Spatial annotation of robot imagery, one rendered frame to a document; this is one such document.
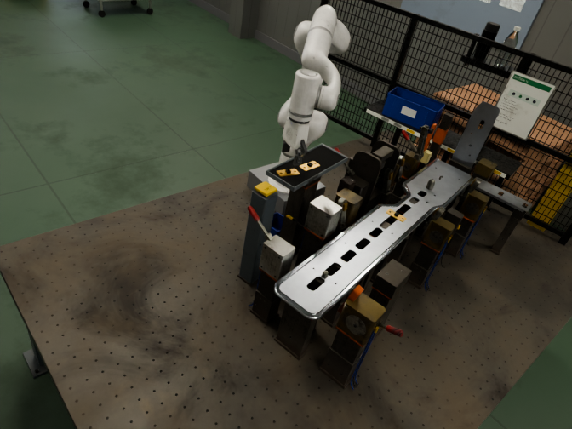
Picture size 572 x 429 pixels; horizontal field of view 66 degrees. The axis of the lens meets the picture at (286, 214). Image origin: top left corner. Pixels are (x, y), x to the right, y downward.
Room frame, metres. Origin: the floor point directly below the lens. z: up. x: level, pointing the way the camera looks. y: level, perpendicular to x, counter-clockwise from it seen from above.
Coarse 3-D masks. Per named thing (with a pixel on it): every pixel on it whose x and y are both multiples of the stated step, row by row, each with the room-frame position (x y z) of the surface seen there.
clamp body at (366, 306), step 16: (352, 304) 0.94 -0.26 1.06; (368, 304) 0.96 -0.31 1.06; (352, 320) 0.92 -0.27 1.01; (368, 320) 0.90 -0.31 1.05; (336, 336) 0.94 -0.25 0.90; (352, 336) 0.91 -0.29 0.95; (368, 336) 0.89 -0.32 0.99; (336, 352) 0.93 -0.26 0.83; (352, 352) 0.91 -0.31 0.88; (320, 368) 0.94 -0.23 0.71; (336, 368) 0.92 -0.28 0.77; (352, 368) 0.90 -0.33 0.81
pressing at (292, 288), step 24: (432, 168) 2.04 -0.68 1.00; (456, 168) 2.10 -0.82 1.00; (408, 192) 1.75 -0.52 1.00; (432, 192) 1.80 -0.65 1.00; (456, 192) 1.85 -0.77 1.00; (384, 216) 1.52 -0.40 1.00; (408, 216) 1.56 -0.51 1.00; (336, 240) 1.30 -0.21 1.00; (360, 240) 1.33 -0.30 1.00; (384, 240) 1.36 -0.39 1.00; (312, 264) 1.14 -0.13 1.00; (360, 264) 1.20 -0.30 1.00; (288, 288) 1.01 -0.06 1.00; (336, 288) 1.06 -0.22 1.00; (312, 312) 0.93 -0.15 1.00
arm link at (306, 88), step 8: (296, 72) 1.42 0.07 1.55; (304, 72) 1.42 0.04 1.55; (312, 72) 1.44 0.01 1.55; (296, 80) 1.41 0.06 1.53; (304, 80) 1.39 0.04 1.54; (312, 80) 1.40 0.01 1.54; (296, 88) 1.40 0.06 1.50; (304, 88) 1.39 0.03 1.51; (312, 88) 1.40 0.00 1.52; (320, 88) 1.42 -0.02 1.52; (296, 96) 1.40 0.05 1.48; (304, 96) 1.39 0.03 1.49; (312, 96) 1.40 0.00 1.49; (296, 104) 1.40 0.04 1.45; (304, 104) 1.39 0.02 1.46; (312, 104) 1.40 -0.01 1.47; (296, 112) 1.39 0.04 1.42; (304, 112) 1.39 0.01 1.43; (312, 112) 1.43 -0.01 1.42
